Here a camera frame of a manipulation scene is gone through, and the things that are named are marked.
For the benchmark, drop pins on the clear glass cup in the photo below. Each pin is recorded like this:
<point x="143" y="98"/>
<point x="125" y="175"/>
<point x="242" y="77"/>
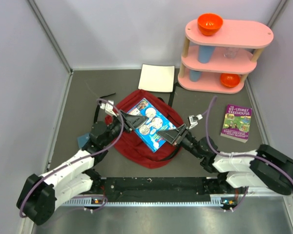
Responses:
<point x="230" y="52"/>

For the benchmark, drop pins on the blue cup bottom shelf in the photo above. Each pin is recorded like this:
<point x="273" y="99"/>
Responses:
<point x="194" y="75"/>

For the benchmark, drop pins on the blue snap wallet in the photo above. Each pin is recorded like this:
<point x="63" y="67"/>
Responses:
<point x="82" y="140"/>

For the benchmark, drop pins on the purple Treehouse book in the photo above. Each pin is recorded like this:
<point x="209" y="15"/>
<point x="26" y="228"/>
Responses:
<point x="236" y="123"/>

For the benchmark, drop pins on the pink three-tier shelf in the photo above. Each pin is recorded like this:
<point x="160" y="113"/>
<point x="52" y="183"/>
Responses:
<point x="220" y="63"/>

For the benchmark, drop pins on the orange bowl bottom shelf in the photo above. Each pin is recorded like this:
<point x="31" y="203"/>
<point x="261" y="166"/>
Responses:
<point x="229" y="80"/>

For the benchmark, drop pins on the blue comic book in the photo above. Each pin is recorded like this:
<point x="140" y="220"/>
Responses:
<point x="155" y="122"/>

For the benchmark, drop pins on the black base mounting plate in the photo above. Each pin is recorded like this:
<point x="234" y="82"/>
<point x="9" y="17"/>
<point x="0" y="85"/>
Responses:
<point x="159" y="188"/>

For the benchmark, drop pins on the slotted cable duct rail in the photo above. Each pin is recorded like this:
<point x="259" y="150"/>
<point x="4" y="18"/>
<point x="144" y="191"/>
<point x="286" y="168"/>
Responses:
<point x="209" y="201"/>

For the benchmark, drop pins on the orange bowl shelf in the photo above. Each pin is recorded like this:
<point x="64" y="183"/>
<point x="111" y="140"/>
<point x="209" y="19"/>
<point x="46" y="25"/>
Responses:
<point x="209" y="23"/>
<point x="229" y="80"/>

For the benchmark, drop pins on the blue cup middle shelf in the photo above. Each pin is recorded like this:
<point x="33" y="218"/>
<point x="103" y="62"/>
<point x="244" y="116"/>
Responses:
<point x="205" y="53"/>

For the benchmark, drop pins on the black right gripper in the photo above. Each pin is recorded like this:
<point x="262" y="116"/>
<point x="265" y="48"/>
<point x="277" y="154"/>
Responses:
<point x="172" y="135"/>

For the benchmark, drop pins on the orange bowl top shelf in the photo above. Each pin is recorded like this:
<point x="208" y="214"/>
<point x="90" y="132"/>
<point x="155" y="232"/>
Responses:
<point x="209" y="23"/>

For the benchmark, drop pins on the red student backpack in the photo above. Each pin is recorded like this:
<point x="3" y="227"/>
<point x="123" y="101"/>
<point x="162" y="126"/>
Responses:
<point x="129" y="144"/>

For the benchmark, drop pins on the blue cup shelf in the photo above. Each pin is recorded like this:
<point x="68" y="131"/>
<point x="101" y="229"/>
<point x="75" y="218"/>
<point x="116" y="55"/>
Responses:
<point x="194" y="75"/>
<point x="205" y="53"/>

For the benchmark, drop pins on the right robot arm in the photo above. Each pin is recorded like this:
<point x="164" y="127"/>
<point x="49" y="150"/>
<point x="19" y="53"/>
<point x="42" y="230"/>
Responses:
<point x="264" y="167"/>

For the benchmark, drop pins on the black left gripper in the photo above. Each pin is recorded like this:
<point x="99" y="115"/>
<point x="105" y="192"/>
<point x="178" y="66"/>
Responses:
<point x="130" y="121"/>

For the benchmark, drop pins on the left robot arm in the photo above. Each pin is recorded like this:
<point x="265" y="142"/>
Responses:
<point x="43" y="194"/>

